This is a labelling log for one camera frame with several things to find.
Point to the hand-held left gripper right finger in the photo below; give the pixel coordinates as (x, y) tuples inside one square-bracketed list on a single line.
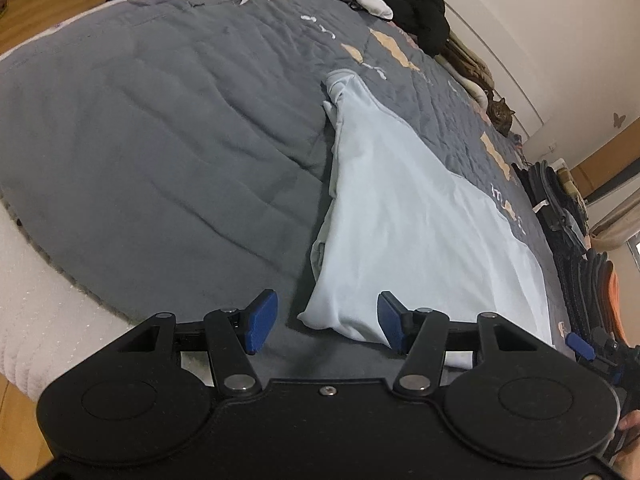
[(392, 320)]

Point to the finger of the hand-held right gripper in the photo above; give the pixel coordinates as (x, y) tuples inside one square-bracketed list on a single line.
[(580, 346)]

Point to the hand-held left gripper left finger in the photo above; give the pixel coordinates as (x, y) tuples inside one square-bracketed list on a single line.
[(260, 320)]

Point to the light blue hooded jacket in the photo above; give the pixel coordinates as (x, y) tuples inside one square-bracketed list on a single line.
[(400, 210)]

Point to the clothes stack with orange towel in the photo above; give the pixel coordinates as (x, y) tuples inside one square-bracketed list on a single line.
[(600, 290)]

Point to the stack of dark folded clothes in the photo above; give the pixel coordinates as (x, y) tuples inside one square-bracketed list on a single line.
[(555, 200)]

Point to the person's right hand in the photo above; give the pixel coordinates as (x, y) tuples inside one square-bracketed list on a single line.
[(632, 422)]

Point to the window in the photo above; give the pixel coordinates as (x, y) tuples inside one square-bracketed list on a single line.
[(635, 252)]

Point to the beige curtain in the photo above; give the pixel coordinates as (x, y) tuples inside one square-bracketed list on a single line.
[(620, 230)]

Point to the tan cylindrical object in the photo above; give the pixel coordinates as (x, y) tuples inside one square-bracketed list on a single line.
[(570, 187)]

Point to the dark flat panel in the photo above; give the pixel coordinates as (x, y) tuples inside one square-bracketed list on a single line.
[(615, 187)]

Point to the grey printed bed quilt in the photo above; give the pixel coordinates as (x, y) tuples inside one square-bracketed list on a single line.
[(150, 135)]

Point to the white mattress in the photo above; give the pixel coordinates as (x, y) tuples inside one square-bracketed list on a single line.
[(40, 320)]

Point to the tabby cat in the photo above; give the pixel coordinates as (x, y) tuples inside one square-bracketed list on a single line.
[(500, 115)]

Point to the folded brown blankets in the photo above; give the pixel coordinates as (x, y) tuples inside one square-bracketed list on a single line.
[(470, 70)]

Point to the white headboard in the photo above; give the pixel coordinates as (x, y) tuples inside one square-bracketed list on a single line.
[(505, 72)]

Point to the black puffer jacket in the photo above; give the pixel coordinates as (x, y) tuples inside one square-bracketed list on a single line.
[(415, 5)]

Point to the butterfly wall sticker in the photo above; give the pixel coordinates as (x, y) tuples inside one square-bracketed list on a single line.
[(620, 120)]

